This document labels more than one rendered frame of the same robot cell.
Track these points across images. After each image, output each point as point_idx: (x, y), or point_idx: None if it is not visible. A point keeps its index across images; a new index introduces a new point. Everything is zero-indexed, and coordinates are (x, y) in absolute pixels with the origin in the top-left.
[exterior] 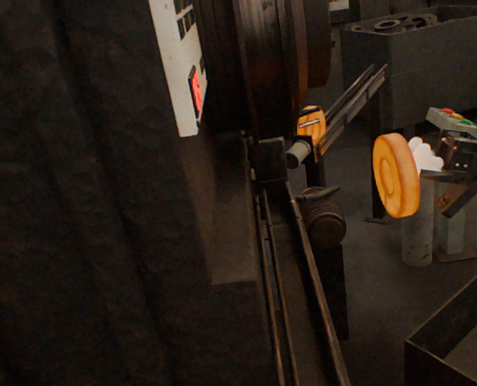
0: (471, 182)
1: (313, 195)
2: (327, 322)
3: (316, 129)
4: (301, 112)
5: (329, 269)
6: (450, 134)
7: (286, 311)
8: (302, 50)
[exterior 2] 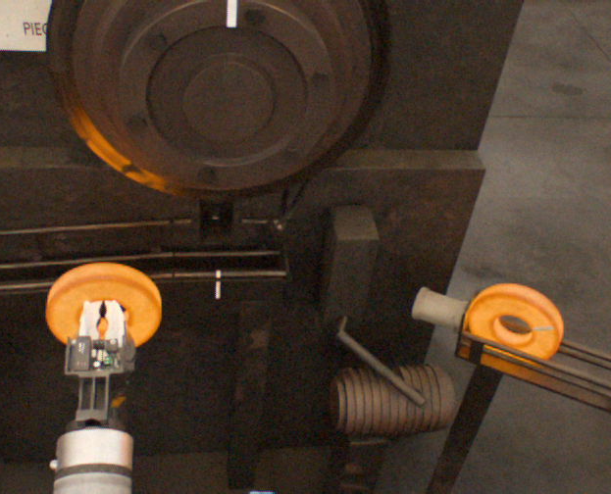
0: None
1: (358, 351)
2: None
3: (530, 336)
4: (283, 213)
5: (339, 447)
6: (112, 344)
7: (25, 265)
8: (101, 99)
